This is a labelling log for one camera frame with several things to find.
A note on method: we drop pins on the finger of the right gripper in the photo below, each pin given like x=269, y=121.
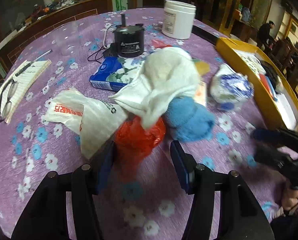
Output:
x=271, y=157
x=275, y=137

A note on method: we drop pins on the yellow green sponge pack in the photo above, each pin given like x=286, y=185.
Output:
x=202, y=67

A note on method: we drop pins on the red and blue sponge pack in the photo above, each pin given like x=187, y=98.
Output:
x=268, y=86

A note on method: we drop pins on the white plastic jar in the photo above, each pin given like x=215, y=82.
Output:
x=178, y=19

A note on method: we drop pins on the lined notepad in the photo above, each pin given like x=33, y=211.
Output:
x=25, y=81

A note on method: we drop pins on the red plastic bag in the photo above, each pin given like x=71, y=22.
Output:
x=134, y=144

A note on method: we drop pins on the yellow cardboard box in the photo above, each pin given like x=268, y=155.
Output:
x=273, y=116

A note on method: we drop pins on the purple floral tablecloth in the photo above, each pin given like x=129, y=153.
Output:
x=150, y=206

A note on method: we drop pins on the lemon print tissue pack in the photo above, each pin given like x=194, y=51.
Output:
x=252, y=62

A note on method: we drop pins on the person's right hand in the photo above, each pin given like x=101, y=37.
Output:
x=288, y=202

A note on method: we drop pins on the wooden sideboard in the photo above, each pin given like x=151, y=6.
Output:
x=13, y=48

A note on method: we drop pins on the black pen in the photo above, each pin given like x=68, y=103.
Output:
x=31, y=63

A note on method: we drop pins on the black snack bag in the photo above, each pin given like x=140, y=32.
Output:
x=270, y=73

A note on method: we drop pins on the white bag red lettering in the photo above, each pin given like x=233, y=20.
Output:
x=95, y=121

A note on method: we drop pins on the blue floral tissue pack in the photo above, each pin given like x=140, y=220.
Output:
x=116, y=72

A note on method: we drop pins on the black cylindrical motor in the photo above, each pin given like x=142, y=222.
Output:
x=129, y=39

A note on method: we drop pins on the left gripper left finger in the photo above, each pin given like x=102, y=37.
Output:
x=45, y=215

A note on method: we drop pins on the small red wrapper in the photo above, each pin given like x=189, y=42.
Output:
x=158, y=44

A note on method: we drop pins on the blue white patterned bag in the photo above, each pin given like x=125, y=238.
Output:
x=229, y=89

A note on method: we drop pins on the black eyeglasses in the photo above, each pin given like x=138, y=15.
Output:
x=5, y=98

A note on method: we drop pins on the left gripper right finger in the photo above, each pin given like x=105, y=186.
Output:
x=241, y=216

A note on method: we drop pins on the white towel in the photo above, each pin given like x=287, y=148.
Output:
x=166, y=74

